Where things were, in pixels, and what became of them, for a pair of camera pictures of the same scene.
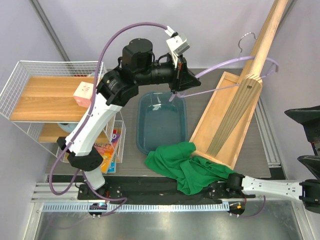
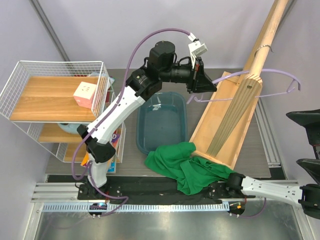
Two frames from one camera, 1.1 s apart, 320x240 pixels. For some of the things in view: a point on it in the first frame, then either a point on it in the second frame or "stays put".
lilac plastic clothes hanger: [241, 58] to [293, 76]
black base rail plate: [159, 189] stays put
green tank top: [193, 174] stays put
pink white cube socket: [83, 94] stays put
